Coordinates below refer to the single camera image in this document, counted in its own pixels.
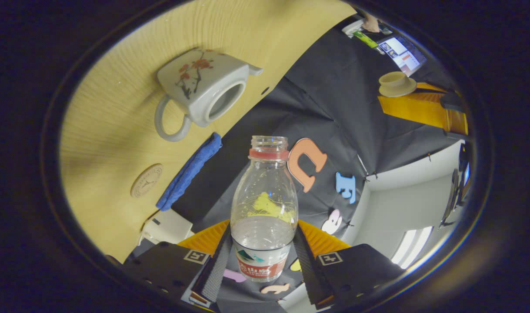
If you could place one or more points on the round wooden coaster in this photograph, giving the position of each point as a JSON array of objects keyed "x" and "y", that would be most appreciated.
[{"x": 146, "y": 181}]

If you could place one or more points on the blue towel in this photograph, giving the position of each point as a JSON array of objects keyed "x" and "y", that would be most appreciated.
[{"x": 191, "y": 171}]

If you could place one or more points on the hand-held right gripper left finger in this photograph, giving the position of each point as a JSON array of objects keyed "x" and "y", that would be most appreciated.
[{"x": 216, "y": 269}]

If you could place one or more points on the ceiling light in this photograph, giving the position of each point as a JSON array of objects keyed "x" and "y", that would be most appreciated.
[{"x": 414, "y": 245}]

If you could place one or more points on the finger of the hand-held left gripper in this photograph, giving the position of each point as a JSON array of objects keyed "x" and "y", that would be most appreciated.
[
  {"x": 421, "y": 111},
  {"x": 451, "y": 101}
]

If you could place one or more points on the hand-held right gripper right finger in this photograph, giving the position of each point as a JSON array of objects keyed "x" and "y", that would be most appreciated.
[{"x": 308, "y": 274}]

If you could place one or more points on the clear plastic water bottle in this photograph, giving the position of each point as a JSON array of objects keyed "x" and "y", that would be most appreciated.
[{"x": 264, "y": 243}]

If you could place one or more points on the white toaster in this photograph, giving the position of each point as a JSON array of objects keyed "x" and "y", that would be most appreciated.
[{"x": 169, "y": 227}]

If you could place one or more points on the computer monitor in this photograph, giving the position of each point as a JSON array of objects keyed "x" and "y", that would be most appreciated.
[{"x": 404, "y": 54}]

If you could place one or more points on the white teacup lid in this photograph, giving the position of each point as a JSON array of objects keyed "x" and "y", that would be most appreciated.
[{"x": 396, "y": 83}]

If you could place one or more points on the green bottle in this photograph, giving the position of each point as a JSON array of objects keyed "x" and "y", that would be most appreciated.
[{"x": 365, "y": 39}]

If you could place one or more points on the white square teacup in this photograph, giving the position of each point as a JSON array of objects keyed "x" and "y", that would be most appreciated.
[{"x": 195, "y": 87}]

